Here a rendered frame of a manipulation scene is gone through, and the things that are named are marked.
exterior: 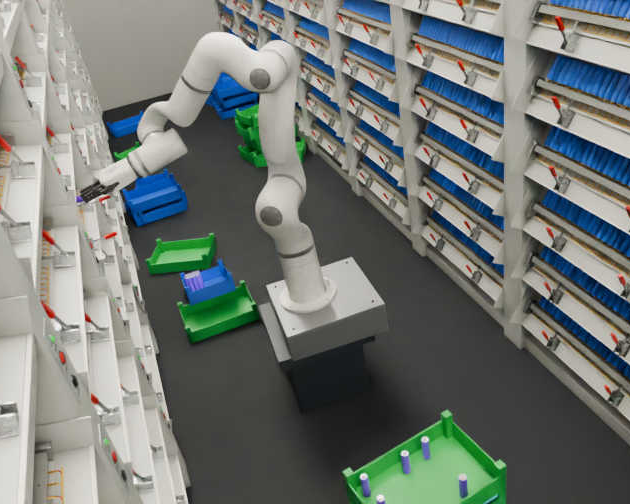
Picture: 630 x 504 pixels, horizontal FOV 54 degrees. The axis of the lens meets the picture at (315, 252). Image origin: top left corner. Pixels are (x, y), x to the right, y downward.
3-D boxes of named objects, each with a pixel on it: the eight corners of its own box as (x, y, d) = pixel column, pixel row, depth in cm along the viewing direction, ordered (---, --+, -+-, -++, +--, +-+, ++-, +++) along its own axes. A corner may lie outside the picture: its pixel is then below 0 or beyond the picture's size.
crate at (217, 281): (184, 289, 284) (179, 273, 282) (226, 275, 289) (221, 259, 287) (190, 306, 256) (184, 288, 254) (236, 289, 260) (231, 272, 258)
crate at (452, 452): (448, 431, 153) (446, 408, 149) (506, 488, 138) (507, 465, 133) (346, 492, 143) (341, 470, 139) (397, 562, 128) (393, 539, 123)
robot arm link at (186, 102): (166, 51, 170) (128, 133, 187) (191, 89, 163) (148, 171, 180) (193, 56, 176) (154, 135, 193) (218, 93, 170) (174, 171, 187)
